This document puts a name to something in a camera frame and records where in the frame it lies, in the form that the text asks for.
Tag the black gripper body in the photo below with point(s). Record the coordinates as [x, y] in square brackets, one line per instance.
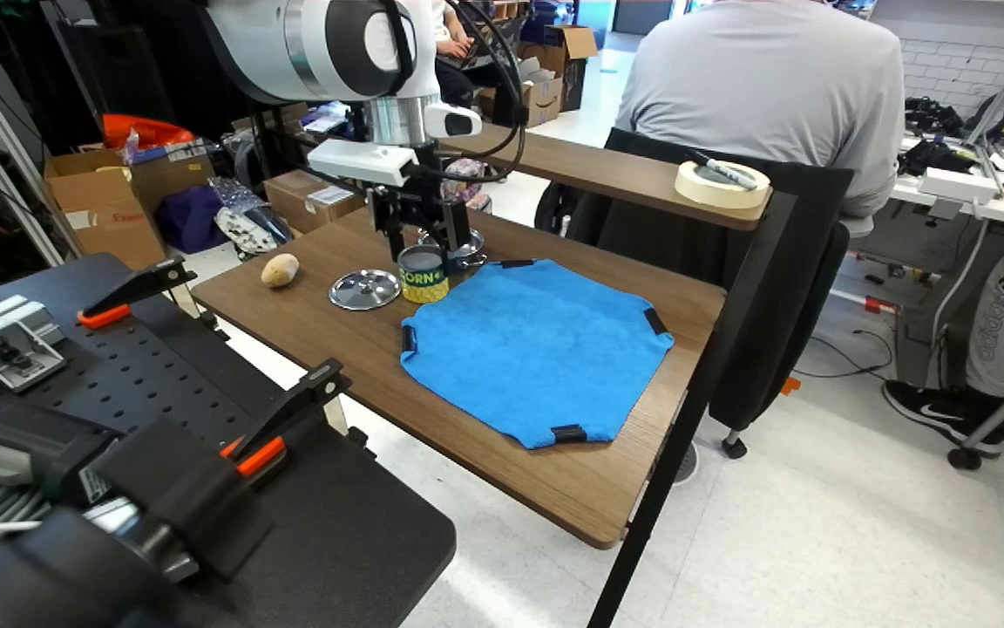
[420, 203]

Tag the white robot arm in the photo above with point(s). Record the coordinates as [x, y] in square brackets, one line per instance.
[371, 54]

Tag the small steel bowl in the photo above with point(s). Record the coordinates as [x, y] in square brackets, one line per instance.
[470, 258]

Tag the silver pot lid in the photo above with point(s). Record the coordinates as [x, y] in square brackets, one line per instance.
[363, 291]

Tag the potato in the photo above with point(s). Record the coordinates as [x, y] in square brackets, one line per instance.
[280, 269]

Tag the blue cloth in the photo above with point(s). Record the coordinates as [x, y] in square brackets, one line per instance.
[538, 355]

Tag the black orange clamp rear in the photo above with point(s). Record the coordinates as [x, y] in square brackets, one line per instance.
[117, 304]

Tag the black orange clamp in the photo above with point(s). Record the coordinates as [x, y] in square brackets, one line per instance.
[117, 304]
[280, 426]

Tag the black orange clamp front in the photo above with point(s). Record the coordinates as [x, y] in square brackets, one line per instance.
[280, 426]

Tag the white plate on table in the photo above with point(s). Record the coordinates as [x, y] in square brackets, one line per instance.
[724, 187]

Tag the cardboard box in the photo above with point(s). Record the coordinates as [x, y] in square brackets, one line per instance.
[102, 210]

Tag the black office chair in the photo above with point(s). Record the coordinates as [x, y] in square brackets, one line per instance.
[775, 265]

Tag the person in grey sweater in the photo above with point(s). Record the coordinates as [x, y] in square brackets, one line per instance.
[784, 83]

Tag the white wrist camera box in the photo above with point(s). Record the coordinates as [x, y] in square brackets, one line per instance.
[363, 163]

